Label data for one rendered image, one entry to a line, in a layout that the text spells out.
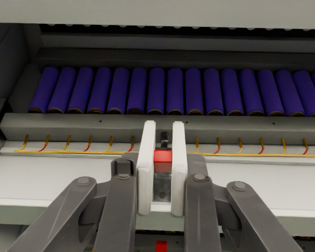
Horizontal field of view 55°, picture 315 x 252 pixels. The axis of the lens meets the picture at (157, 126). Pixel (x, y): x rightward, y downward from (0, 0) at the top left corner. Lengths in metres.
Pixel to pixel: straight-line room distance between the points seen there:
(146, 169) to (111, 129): 0.14
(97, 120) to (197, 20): 0.15
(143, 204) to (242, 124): 0.16
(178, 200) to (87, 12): 0.12
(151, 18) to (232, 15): 0.05
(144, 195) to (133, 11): 0.11
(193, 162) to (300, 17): 0.10
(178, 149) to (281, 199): 0.14
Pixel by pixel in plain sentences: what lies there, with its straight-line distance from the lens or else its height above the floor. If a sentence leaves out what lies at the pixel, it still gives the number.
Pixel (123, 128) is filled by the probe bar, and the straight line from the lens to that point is 0.29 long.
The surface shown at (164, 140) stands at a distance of 0.28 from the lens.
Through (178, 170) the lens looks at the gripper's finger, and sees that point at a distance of 0.15.
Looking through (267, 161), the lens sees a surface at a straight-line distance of 0.30.
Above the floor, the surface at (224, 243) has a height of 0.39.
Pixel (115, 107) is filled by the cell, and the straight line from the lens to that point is 0.31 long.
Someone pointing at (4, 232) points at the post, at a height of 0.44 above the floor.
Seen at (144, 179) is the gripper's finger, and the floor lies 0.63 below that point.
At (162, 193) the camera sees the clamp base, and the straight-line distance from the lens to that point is 0.27.
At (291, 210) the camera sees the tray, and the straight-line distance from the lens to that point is 0.29.
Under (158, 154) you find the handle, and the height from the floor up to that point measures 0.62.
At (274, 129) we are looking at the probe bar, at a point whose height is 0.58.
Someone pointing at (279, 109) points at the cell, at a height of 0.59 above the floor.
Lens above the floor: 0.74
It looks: 34 degrees down
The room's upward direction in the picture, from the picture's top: 1 degrees clockwise
